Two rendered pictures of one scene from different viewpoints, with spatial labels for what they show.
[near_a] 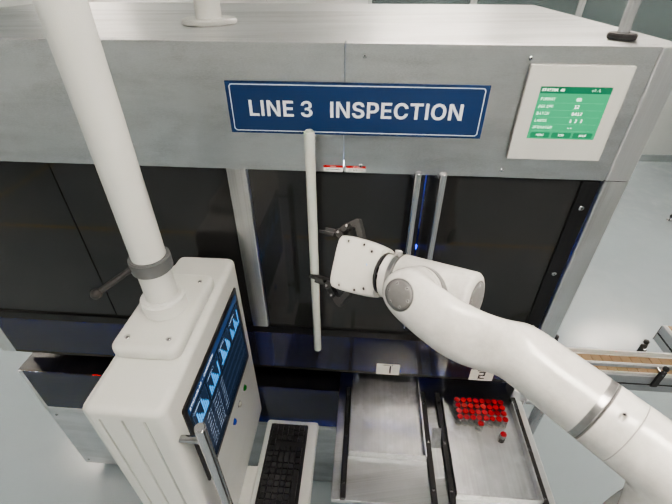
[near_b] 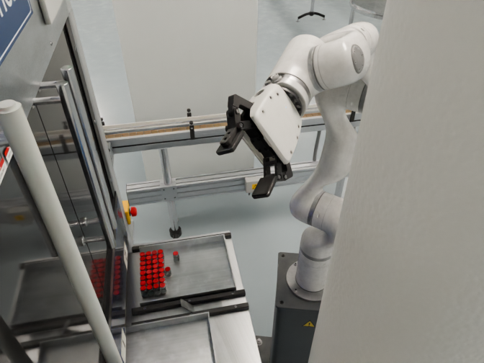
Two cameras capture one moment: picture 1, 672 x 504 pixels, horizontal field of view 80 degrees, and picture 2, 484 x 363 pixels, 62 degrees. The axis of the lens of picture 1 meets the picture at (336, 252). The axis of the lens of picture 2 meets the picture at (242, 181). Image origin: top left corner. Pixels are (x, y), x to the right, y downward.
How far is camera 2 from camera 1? 91 cm
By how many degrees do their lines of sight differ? 78
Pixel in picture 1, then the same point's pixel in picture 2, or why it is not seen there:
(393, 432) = (184, 351)
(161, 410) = not seen: outside the picture
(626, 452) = (372, 39)
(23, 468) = not seen: outside the picture
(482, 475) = (211, 274)
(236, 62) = not seen: outside the picture
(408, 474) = (225, 330)
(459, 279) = (313, 40)
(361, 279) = (294, 122)
